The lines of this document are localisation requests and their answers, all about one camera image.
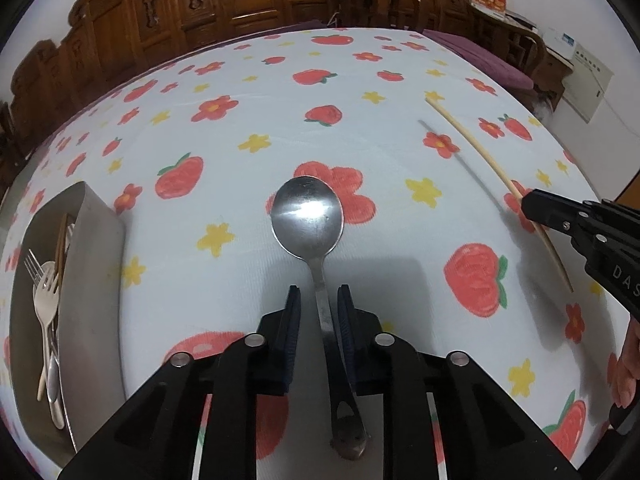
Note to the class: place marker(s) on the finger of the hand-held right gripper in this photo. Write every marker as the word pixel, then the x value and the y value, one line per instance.
pixel 550 210
pixel 607 207

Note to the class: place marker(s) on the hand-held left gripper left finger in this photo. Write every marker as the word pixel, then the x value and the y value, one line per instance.
pixel 287 350

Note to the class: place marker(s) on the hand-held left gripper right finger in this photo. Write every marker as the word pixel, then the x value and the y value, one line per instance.
pixel 346 340

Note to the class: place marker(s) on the light bamboo chopstick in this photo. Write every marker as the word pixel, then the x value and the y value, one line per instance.
pixel 465 132

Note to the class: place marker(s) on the metal spoon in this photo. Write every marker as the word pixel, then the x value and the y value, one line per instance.
pixel 307 215
pixel 52 375

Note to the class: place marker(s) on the grey metal tray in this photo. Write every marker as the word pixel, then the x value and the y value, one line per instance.
pixel 95 270

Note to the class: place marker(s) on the white plastic fork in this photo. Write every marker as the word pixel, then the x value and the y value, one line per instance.
pixel 46 302

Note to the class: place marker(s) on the dark brown chopstick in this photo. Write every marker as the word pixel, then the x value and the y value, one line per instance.
pixel 62 245

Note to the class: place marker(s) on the metal fork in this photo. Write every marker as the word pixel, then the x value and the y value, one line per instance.
pixel 34 266

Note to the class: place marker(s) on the person's right hand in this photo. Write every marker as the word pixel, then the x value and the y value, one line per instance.
pixel 625 370

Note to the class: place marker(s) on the cream white appliance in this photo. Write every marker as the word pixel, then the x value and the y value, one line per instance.
pixel 587 82

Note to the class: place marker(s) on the white box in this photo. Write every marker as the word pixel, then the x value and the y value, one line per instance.
pixel 559 45

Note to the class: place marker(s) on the purple seat cushion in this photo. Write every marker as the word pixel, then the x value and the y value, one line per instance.
pixel 480 57

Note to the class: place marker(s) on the strawberry print tablecloth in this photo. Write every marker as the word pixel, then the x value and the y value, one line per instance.
pixel 250 110

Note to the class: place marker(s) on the long carved wooden bench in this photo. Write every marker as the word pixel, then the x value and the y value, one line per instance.
pixel 200 0

